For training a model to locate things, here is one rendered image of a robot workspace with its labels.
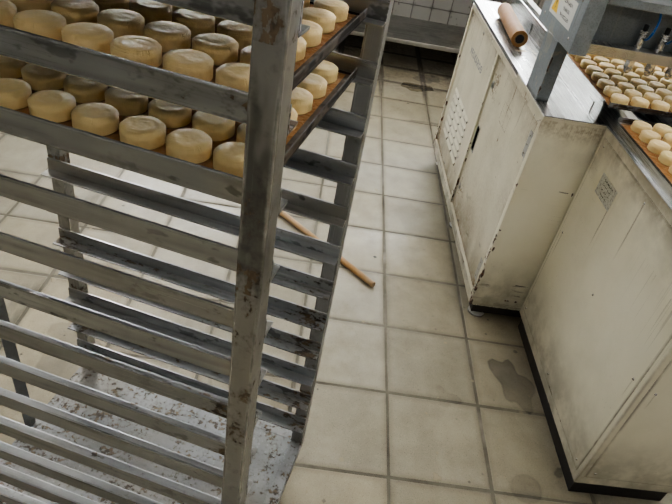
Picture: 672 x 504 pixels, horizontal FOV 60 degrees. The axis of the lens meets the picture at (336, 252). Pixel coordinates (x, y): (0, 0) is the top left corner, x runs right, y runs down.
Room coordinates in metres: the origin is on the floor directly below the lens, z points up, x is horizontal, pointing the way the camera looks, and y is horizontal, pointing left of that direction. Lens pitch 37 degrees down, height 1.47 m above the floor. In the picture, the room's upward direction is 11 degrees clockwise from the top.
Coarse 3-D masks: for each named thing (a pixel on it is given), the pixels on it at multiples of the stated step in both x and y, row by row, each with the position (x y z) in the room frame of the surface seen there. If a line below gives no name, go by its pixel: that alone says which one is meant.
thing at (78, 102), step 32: (0, 64) 0.66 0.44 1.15; (32, 64) 0.67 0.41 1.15; (320, 64) 0.86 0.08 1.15; (0, 96) 0.58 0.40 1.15; (32, 96) 0.59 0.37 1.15; (64, 96) 0.61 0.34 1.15; (96, 96) 0.64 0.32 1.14; (128, 96) 0.64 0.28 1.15; (320, 96) 0.78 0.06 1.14; (96, 128) 0.56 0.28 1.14; (128, 128) 0.56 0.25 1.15; (160, 128) 0.58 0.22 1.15; (192, 128) 0.62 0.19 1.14; (224, 128) 0.61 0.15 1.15; (192, 160) 0.54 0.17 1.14; (224, 160) 0.54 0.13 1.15
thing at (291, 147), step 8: (344, 72) 0.90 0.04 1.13; (352, 72) 0.88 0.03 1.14; (344, 80) 0.87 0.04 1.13; (352, 80) 0.88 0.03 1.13; (336, 88) 0.83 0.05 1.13; (344, 88) 0.83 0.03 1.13; (328, 96) 0.80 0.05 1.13; (336, 96) 0.79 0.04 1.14; (320, 104) 0.77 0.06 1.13; (328, 104) 0.75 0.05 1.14; (320, 112) 0.71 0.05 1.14; (312, 120) 0.68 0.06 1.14; (320, 120) 0.72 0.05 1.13; (304, 128) 0.68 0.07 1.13; (312, 128) 0.68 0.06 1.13; (296, 136) 0.66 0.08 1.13; (304, 136) 0.65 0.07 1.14; (288, 144) 0.63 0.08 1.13; (296, 144) 0.62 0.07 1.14; (288, 152) 0.59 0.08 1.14; (288, 160) 0.60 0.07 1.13
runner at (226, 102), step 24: (0, 24) 0.54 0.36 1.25; (0, 48) 0.54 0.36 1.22; (24, 48) 0.54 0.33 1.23; (48, 48) 0.53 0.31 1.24; (72, 48) 0.53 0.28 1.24; (72, 72) 0.53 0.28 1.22; (96, 72) 0.52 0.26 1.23; (120, 72) 0.52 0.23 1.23; (144, 72) 0.51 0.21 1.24; (168, 72) 0.51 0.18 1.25; (168, 96) 0.51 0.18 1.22; (192, 96) 0.51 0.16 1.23; (216, 96) 0.50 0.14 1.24; (240, 96) 0.50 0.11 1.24; (240, 120) 0.50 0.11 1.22
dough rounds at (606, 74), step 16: (576, 64) 2.00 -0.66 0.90; (592, 64) 1.96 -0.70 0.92; (608, 64) 2.00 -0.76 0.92; (640, 64) 2.07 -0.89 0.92; (592, 80) 1.86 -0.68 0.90; (608, 80) 1.83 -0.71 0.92; (624, 80) 1.86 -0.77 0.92; (640, 80) 1.89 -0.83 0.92; (656, 80) 1.93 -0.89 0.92; (608, 96) 1.74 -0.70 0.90; (624, 96) 1.71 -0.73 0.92; (640, 96) 1.74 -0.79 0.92; (656, 96) 1.76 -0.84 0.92
